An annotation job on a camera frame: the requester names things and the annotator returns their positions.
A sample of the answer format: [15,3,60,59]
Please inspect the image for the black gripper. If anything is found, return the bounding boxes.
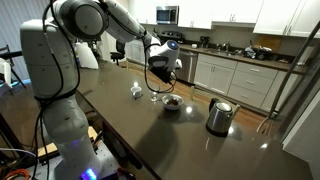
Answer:
[151,64,178,88]

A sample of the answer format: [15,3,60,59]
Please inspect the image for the mixed nuts and dried fruit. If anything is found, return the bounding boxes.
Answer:
[165,97,180,107]

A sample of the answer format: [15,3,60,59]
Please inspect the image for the clear drinking glass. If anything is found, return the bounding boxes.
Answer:
[149,89,160,102]

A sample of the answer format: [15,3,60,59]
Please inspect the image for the white ceramic bowl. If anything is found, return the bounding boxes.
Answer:
[161,93,185,111]

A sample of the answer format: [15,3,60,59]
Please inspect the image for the wooden chair back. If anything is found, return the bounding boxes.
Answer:
[188,84,218,104]

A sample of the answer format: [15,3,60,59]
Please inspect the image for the stainless steel dishwasher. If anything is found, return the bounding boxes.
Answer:
[175,49,199,84]

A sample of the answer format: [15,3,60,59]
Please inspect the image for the white ceramic mug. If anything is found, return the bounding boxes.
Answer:
[130,85,143,99]

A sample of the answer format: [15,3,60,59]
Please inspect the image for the black coffee maker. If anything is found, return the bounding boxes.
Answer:
[199,35,211,49]

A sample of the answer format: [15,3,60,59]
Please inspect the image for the black office chair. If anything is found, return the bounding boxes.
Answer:
[109,39,127,67]

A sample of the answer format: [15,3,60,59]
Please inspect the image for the stainless steel microwave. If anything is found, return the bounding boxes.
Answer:
[155,5,180,25]

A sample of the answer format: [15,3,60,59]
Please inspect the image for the chrome sink faucet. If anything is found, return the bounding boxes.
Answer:
[220,41,232,53]

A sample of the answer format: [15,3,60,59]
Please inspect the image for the white lower kitchen cabinets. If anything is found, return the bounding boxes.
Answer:
[124,39,301,113]

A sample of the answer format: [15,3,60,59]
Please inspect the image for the white kitchen cabinets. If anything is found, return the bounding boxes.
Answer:
[124,39,301,113]
[133,0,320,38]

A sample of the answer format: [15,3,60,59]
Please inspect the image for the white plastic jug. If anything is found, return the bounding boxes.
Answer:
[75,42,100,70]

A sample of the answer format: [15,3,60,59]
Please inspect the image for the pile of dishes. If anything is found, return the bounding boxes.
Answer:
[244,44,274,62]

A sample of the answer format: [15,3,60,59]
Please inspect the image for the orange black clamp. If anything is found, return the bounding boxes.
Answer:
[115,166,137,180]

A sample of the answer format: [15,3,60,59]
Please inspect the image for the wooden cutting board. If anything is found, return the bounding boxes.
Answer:
[254,34,283,53]

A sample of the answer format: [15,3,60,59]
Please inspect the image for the grey metal stand pole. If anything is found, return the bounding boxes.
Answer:
[256,19,320,134]

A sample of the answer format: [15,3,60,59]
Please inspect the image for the white upper kitchen cabinets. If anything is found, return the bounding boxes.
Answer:
[133,0,320,38]

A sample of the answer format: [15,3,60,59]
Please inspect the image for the white paper towel roll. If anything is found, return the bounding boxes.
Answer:
[297,44,315,67]

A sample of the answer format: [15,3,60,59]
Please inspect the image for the white device on tripod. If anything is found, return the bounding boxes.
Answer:
[0,58,27,97]

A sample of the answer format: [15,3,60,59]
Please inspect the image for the white vertical curtain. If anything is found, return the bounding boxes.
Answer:
[0,0,51,83]

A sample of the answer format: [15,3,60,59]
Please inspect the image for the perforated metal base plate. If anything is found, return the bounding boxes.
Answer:
[26,141,122,180]

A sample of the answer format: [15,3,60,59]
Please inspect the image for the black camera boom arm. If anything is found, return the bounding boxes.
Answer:
[0,50,23,61]

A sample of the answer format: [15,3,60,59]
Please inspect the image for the orange cable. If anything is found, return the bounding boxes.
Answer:
[3,168,32,180]

